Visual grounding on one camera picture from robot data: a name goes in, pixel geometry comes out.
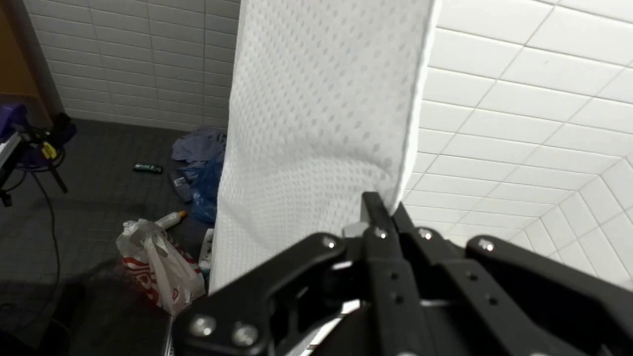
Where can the white shower curtain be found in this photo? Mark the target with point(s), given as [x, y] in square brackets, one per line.
[324, 106]

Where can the white plastic shopping bag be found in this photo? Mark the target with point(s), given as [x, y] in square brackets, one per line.
[156, 268]

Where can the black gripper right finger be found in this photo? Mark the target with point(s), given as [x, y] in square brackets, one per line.
[407, 234]

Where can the orange capped spray bottle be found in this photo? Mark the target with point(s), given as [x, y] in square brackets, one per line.
[170, 220]

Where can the purple tripod equipment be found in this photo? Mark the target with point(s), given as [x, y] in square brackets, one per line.
[25, 149]

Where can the blue cloth pile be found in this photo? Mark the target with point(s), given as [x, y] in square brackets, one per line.
[198, 163]

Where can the small green black tube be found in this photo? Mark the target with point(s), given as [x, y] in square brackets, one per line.
[146, 169]

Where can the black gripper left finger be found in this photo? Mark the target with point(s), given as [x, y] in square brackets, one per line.
[380, 236]

